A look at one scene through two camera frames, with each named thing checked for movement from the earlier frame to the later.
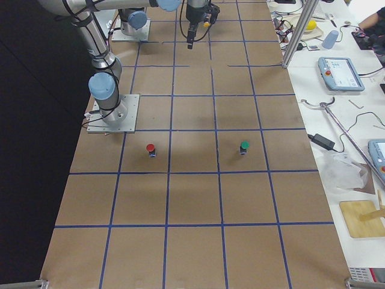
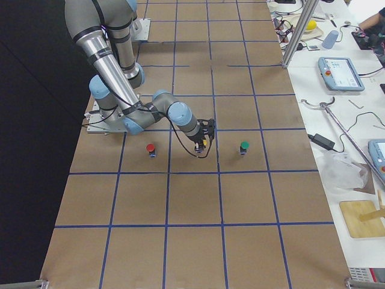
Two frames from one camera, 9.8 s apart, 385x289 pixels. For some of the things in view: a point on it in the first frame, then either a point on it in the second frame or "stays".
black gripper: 214,9 → 207,124
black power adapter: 322,141 stays
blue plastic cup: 330,39 stays
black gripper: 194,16 → 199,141
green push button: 245,145 stays
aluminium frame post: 300,32 stays
